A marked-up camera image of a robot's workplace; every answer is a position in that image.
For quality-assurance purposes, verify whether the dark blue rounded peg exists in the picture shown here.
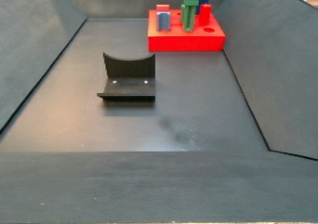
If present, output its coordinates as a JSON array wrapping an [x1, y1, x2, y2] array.
[[196, 0, 210, 15]]

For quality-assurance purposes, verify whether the light blue notched peg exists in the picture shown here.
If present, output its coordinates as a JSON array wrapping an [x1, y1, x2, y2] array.
[[156, 12, 170, 32]]

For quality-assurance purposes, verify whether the red rectangular peg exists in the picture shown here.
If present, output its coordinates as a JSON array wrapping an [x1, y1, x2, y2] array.
[[156, 5, 170, 12]]

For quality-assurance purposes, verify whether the red peg board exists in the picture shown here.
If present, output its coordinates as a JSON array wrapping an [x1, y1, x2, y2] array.
[[148, 9, 226, 52]]

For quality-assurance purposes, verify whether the black curved stand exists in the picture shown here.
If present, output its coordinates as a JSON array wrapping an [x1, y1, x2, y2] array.
[[97, 54, 155, 100]]

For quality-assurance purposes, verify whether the red star peg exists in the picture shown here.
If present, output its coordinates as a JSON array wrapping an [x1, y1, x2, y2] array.
[[199, 4, 212, 25]]

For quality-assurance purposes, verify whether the green arch-legged block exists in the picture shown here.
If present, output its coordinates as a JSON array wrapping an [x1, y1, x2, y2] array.
[[182, 0, 199, 32]]

